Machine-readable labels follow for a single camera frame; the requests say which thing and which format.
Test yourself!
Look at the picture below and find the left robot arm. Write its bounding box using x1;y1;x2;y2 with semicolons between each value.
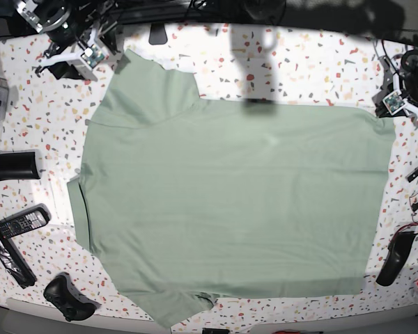
375;49;418;122

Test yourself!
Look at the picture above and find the black game controller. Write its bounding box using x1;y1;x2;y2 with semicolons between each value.
43;275;96;322

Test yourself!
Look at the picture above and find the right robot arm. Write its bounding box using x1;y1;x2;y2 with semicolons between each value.
15;1;118;81

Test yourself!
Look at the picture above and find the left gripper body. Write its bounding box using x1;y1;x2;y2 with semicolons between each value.
376;57;418;122

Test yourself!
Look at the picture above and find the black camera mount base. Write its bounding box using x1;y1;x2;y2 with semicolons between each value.
148;23;168;45

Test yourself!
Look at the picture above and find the black curved handle right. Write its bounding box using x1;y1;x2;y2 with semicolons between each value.
376;231;417;287

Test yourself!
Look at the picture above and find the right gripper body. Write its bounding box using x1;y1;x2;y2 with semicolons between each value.
36;26;120;81

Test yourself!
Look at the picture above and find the long black bar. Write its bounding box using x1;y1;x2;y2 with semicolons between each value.
0;233;36;289

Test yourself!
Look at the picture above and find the black TV remote control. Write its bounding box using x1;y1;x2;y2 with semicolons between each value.
0;205;51;239

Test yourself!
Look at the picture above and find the light green T-shirt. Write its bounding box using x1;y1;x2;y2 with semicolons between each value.
68;51;395;328

